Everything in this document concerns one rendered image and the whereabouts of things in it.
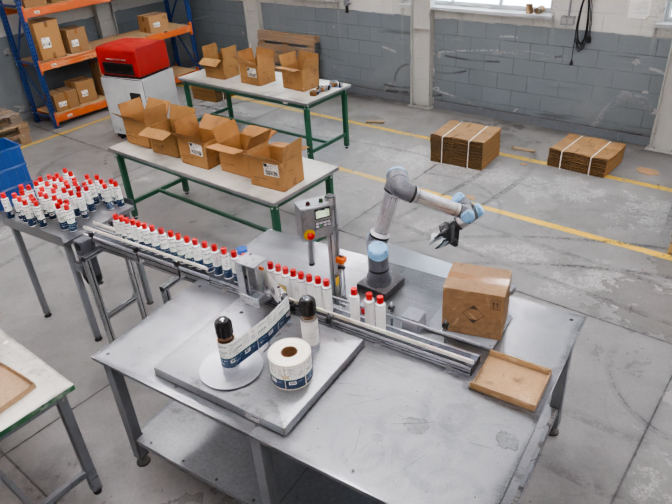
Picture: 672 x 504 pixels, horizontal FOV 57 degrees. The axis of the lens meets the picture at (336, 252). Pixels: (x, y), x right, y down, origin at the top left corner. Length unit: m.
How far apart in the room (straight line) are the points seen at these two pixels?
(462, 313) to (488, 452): 0.75
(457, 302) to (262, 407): 1.07
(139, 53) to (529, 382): 6.48
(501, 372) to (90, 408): 2.68
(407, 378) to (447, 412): 0.27
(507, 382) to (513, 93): 5.83
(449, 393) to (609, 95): 5.61
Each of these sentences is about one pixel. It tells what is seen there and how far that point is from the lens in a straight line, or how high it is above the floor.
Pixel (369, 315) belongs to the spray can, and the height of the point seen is 0.96.
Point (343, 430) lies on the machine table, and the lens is 2.77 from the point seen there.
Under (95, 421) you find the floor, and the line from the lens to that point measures 4.35.
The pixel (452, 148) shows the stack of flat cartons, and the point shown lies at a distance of 7.09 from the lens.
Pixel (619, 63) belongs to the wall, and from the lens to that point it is 7.87.
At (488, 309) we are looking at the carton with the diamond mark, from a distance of 3.09.
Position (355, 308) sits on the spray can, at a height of 0.98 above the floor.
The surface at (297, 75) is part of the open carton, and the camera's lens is 7.28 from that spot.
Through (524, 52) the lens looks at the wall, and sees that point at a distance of 8.22.
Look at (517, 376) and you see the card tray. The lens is 3.04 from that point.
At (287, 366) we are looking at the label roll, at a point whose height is 1.02.
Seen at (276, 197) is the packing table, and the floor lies 0.78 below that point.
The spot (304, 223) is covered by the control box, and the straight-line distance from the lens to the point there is 3.09.
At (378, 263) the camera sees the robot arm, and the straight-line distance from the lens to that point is 3.40.
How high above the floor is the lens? 2.88
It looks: 31 degrees down
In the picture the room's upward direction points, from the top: 4 degrees counter-clockwise
